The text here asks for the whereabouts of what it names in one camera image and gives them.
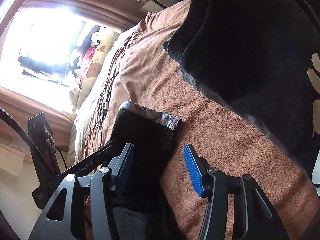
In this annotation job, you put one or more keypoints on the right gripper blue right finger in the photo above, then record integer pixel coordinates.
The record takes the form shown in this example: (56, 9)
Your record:
(197, 168)

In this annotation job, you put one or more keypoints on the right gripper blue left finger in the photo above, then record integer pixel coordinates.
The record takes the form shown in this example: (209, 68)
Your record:
(121, 169)

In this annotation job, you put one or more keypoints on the large black t-shirt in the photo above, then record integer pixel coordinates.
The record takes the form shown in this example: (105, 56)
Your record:
(142, 211)

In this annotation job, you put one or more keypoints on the left pink curtain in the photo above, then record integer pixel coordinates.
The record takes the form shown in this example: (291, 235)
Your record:
(31, 115)

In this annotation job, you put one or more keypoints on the brown bed blanket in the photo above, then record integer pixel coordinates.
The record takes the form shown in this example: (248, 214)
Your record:
(146, 75)

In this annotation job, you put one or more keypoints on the bear-print long cushion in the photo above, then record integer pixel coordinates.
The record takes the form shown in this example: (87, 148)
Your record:
(91, 63)

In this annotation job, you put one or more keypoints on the plush toys pile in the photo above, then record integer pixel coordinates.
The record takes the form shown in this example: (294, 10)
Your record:
(80, 60)

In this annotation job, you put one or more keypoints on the folded black bear-print shirt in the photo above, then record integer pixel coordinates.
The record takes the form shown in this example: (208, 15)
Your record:
(258, 59)

